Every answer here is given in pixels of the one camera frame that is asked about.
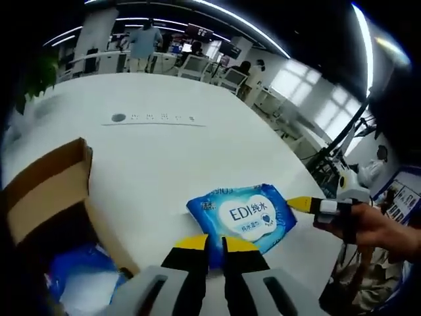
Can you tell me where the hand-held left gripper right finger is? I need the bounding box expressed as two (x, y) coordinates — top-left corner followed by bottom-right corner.
(220, 235), (334, 316)

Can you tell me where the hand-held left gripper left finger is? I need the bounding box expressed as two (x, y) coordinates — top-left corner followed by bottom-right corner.
(110, 234), (210, 316)

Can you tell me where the blue wet wipes pack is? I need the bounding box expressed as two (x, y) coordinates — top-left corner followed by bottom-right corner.
(186, 182), (299, 257)

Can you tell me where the blue plastic bag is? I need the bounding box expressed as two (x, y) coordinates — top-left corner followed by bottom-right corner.
(45, 242), (130, 316)

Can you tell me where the brown cardboard shoe box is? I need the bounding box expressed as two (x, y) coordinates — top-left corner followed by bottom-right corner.
(0, 137), (143, 316)

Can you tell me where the person's right hand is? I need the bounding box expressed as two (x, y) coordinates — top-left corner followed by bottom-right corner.
(314, 201), (421, 263)

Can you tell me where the black tripod stand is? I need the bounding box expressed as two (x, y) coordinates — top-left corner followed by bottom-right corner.
(307, 95), (378, 185)

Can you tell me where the ceiling light strip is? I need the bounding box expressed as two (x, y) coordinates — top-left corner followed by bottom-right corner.
(193, 0), (291, 59)
(350, 3), (375, 99)

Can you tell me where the white office chair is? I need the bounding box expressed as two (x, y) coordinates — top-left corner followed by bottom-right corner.
(223, 68), (249, 95)
(179, 54), (210, 80)

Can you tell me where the dark hanging screen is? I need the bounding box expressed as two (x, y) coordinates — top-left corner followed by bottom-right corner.
(218, 44), (243, 60)

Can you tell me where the white office desk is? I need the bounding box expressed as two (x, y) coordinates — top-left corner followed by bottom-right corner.
(70, 49), (132, 78)

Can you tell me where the green potted plant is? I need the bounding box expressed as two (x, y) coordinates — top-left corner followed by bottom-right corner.
(15, 52), (62, 115)

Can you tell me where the table cable outlet panel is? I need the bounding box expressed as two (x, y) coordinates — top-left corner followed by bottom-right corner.
(101, 113), (207, 128)

